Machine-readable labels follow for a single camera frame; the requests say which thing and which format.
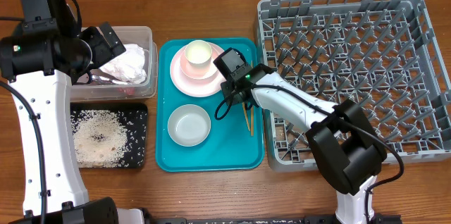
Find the small pink plate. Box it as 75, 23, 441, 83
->
180, 49, 218, 80

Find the cooked white rice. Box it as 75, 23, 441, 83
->
70, 109, 148, 168

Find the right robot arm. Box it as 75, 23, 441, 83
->
214, 48, 387, 223

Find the grey dishwasher rack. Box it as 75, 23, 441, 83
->
257, 0, 450, 163

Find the clear plastic bin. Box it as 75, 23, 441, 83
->
70, 26, 158, 102

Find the large pink plate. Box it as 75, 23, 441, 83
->
170, 46, 226, 97

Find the teal plastic tray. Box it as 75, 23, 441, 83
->
155, 39, 264, 172

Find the wooden chopstick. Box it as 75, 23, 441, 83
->
250, 105, 254, 137
242, 102, 250, 131

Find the black tray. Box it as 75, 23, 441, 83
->
69, 102, 149, 170

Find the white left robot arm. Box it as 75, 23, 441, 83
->
1, 0, 152, 223

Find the red snack wrapper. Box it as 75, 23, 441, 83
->
86, 70, 137, 95

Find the cream cup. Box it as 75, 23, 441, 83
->
185, 39, 213, 68

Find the white tissue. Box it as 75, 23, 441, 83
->
99, 44, 147, 84

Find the grey bowl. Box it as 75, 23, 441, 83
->
167, 104, 211, 147

